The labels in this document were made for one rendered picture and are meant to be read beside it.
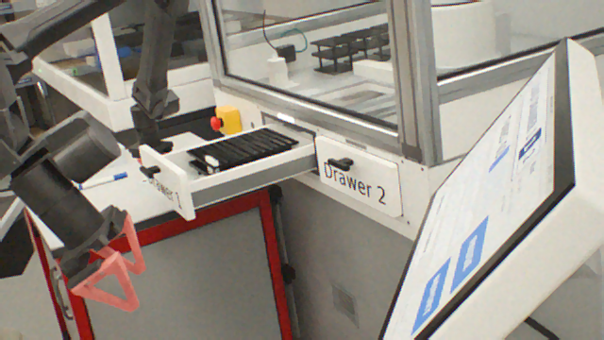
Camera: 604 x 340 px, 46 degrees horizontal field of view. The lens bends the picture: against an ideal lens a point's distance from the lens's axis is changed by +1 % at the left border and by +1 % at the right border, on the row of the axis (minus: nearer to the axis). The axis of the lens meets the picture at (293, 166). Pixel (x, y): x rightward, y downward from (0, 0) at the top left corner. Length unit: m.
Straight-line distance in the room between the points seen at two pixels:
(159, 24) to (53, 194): 0.73
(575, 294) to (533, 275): 0.22
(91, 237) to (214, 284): 1.08
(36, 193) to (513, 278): 0.54
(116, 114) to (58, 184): 1.58
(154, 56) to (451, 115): 0.67
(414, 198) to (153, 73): 0.67
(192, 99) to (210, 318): 0.86
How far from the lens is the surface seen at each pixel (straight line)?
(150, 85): 1.70
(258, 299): 2.02
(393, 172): 1.38
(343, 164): 1.46
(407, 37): 1.27
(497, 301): 0.61
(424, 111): 1.28
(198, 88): 2.52
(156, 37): 1.57
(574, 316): 0.83
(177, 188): 1.56
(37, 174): 0.87
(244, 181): 1.60
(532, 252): 0.58
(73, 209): 0.88
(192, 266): 1.90
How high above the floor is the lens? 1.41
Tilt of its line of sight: 20 degrees down
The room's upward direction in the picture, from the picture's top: 9 degrees counter-clockwise
